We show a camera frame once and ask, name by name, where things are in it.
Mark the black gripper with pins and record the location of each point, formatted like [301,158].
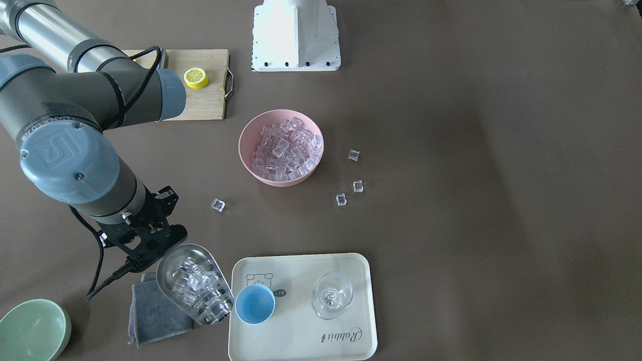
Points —
[164,199]

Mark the steel ice scoop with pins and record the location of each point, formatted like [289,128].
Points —
[189,276]

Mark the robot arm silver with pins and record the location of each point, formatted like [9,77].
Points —
[58,110]

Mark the loose ice cube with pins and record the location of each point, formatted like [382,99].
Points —
[358,186]
[218,205]
[341,199]
[353,155]

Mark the blue cup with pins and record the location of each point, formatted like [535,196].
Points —
[255,304]

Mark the pink bowl of ice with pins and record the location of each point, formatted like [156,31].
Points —
[281,147]

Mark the grey folded cloth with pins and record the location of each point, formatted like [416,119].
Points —
[153,317]

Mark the mint green bowl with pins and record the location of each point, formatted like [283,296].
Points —
[38,329]

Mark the half lemon slice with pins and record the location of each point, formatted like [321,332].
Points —
[196,78]

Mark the bamboo cutting board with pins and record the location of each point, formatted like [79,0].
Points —
[210,100]

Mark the cream serving tray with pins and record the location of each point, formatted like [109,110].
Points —
[294,332]

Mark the clear wine glass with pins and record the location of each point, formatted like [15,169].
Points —
[333,293]

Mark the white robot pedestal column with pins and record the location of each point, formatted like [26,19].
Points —
[295,36]

